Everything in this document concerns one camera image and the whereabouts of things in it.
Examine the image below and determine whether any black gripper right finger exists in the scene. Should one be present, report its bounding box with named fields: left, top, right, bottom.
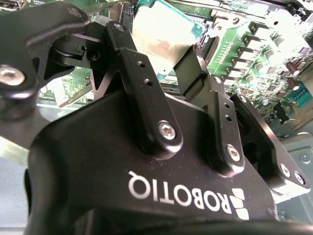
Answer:
left=175, top=46, right=312, bottom=197

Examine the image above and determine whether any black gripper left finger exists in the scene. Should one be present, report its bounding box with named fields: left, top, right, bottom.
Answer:
left=0, top=1, right=184, bottom=161

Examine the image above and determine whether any silver Intel CPU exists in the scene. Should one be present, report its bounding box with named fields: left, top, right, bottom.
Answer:
left=131, top=0, right=205, bottom=77

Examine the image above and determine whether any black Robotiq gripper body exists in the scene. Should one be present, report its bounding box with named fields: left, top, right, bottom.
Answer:
left=23, top=88, right=313, bottom=235

